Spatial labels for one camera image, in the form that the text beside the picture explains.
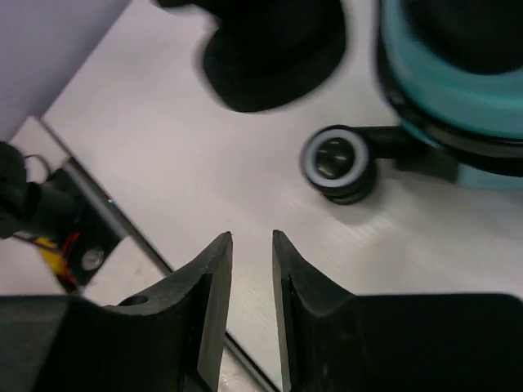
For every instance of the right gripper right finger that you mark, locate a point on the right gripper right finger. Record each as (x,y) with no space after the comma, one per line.
(333,340)

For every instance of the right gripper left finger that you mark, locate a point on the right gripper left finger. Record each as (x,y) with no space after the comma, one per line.
(168,337)

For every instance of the pink teal kids suitcase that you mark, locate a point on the pink teal kids suitcase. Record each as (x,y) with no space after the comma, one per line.
(452,73)

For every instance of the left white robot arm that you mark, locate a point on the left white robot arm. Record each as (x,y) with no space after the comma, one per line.
(266,54)

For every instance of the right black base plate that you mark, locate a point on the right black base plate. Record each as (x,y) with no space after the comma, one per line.
(71,228)

